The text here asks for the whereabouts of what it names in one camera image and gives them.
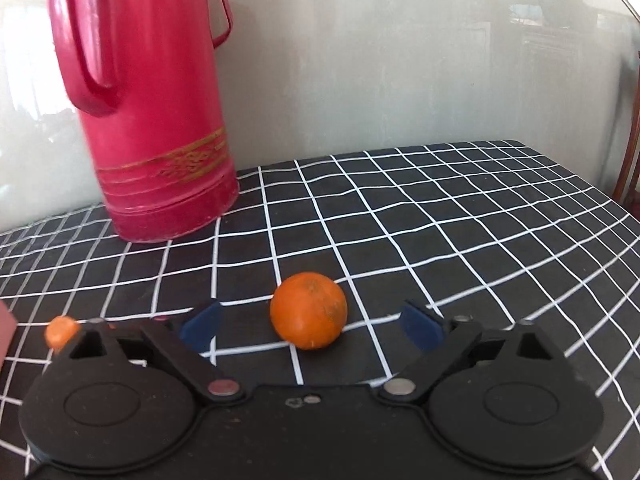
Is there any small orange piece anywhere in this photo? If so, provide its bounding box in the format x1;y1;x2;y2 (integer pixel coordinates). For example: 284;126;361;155
45;316;81;351

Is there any brown wooden chair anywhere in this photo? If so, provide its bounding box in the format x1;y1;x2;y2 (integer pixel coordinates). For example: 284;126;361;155
612;50;640;201

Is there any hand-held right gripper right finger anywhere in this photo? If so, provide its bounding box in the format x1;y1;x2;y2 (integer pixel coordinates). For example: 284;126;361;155
377;300;569;404

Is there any red thermos flask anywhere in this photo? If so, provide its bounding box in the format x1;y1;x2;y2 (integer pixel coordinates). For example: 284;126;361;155
46;0;241;244

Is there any black white grid tablecloth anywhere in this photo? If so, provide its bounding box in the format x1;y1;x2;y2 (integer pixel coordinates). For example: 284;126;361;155
0;140;640;480

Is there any round orange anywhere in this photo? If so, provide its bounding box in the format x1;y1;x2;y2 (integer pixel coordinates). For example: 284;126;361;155
270;272;348;350

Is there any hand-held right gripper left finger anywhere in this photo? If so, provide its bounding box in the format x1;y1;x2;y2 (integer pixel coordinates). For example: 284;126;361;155
65;299;247;404

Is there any colourful cardboard box red inside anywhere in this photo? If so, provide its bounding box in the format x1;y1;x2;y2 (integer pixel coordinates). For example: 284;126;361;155
0;300;17;366

